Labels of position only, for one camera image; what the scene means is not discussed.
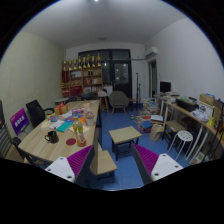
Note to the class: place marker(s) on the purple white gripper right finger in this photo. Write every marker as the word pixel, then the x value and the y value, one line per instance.
pixel 152 166

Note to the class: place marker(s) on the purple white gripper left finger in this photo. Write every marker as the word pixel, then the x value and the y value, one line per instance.
pixel 75 167

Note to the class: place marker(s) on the red round coaster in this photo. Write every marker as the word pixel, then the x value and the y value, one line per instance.
pixel 71 141

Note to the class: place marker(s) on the wooden chair seat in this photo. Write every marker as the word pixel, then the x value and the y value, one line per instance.
pixel 103 166

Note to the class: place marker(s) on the brown paper bag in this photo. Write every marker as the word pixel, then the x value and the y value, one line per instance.
pixel 156 131

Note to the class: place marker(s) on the black mug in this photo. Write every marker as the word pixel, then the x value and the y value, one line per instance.
pixel 52 137

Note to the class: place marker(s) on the small wooden side table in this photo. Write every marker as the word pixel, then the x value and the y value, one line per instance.
pixel 127 135

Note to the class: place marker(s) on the teal booklet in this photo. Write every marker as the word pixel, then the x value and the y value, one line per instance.
pixel 64 127

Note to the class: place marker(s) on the plastic drink bottle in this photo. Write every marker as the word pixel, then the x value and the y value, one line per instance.
pixel 78 129

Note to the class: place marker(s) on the stack of books on floor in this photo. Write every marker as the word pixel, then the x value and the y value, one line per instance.
pixel 144 123

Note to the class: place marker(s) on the white round stool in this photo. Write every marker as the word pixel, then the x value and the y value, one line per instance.
pixel 185 139

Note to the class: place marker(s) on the white cup with pattern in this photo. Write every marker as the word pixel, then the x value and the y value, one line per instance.
pixel 89 118

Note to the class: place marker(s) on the orange gift box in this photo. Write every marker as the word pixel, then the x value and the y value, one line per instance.
pixel 61 109

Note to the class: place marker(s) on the black office chair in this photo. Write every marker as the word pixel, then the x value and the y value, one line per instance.
pixel 37 113

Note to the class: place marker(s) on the purple sign board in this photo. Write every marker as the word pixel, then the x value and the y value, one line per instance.
pixel 19 121

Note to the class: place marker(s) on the grey armchair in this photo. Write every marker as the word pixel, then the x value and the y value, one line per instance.
pixel 118 99

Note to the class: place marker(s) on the wooden bar stool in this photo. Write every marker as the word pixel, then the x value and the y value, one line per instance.
pixel 102 95

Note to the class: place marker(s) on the black monitor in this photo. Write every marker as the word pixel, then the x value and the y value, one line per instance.
pixel 165 86

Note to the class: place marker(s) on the wooden trophy shelf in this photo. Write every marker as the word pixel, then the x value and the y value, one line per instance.
pixel 75 82

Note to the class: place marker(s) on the black door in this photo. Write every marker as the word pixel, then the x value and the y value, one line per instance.
pixel 122 77

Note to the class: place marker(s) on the white air conditioner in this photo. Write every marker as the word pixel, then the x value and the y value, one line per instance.
pixel 152 51

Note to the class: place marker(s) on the long wooden wall desk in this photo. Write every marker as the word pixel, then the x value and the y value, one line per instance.
pixel 209 130

